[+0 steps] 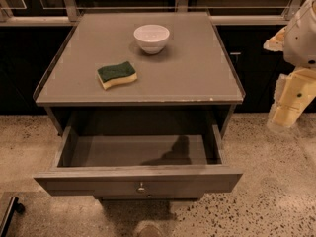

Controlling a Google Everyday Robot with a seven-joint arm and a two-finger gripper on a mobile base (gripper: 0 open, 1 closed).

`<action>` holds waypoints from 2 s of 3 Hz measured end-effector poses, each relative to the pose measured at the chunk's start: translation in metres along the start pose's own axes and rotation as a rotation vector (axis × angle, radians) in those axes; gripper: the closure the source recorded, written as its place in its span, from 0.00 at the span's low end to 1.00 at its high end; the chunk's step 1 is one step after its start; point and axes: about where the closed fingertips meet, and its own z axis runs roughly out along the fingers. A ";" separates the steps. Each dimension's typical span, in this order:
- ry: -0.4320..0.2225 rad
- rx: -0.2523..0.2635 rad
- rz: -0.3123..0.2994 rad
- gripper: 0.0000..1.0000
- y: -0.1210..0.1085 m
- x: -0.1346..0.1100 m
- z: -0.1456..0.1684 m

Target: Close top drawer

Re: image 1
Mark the grey top drawer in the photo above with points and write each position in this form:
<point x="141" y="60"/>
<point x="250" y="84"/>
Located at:
<point x="172" y="165"/>

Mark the metal railing frame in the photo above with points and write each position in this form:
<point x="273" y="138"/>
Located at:
<point x="222" y="12"/>

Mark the grey bottom drawer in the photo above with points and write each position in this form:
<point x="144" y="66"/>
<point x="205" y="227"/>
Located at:
<point x="143" y="197"/>

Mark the green and yellow sponge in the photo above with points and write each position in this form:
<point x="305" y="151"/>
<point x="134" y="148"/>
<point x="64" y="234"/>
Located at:
<point x="117" y="74"/>

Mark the yellow-beige gripper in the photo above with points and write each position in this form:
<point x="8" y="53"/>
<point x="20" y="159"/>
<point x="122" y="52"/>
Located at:
<point x="301" y="41"/>

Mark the grey drawer cabinet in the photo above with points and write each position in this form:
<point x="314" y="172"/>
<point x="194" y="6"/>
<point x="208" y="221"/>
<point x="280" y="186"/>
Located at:
<point x="186" y="89"/>

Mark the grey drawer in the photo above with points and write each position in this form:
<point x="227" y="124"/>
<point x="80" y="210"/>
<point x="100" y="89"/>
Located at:
<point x="143" y="197"/>
<point x="172" y="165"/>

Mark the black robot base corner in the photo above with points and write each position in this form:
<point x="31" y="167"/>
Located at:
<point x="13" y="206"/>

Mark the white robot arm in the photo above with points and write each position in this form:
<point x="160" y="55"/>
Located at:
<point x="297" y="40"/>

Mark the white ceramic bowl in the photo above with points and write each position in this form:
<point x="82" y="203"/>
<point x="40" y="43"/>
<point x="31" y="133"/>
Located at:
<point x="151" y="38"/>

